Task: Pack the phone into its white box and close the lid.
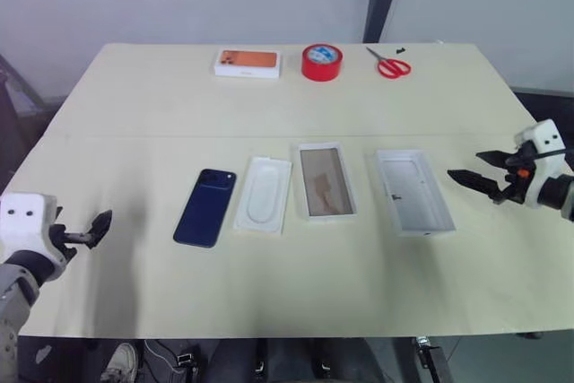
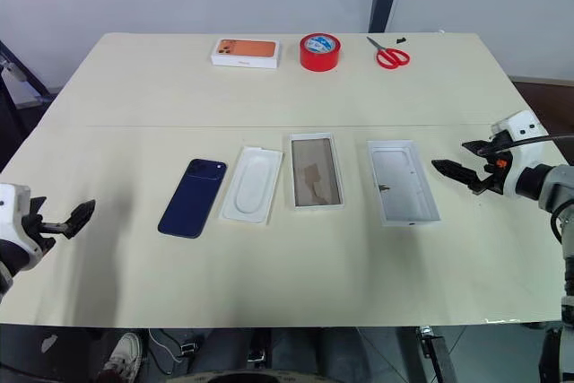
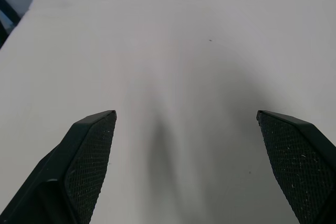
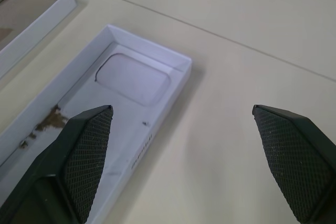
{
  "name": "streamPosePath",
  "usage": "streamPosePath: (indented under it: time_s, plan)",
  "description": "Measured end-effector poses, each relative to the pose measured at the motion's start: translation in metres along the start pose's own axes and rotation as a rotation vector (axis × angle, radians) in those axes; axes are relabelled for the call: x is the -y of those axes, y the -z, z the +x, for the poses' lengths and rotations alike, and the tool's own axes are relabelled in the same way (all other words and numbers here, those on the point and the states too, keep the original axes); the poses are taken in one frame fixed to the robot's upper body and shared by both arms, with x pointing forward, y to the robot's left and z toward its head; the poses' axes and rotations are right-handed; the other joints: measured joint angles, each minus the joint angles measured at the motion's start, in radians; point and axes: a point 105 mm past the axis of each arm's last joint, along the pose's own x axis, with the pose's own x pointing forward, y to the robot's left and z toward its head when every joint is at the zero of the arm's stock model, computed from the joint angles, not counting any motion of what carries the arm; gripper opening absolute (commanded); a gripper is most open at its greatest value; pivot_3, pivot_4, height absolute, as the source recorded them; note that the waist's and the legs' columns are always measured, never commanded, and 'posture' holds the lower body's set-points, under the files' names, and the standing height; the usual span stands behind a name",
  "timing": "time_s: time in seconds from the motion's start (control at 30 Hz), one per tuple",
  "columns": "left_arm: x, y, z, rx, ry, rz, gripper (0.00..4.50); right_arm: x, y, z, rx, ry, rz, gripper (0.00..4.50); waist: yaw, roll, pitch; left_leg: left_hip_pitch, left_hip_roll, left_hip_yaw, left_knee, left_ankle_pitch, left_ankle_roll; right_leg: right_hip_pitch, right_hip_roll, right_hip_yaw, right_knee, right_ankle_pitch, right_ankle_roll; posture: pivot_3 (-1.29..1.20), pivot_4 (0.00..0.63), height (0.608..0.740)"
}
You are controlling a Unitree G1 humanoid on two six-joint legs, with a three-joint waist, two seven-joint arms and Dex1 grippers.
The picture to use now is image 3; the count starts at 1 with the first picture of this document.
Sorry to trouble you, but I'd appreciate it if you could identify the dark metal frame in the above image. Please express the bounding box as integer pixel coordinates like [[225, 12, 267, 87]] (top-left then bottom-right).
[[0, 0, 22, 49]]

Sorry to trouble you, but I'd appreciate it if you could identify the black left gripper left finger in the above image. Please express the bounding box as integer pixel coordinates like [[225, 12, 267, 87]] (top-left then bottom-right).
[[0, 110, 118, 224]]

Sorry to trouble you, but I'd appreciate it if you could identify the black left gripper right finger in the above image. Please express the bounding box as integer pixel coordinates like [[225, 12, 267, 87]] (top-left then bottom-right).
[[256, 110, 336, 224]]

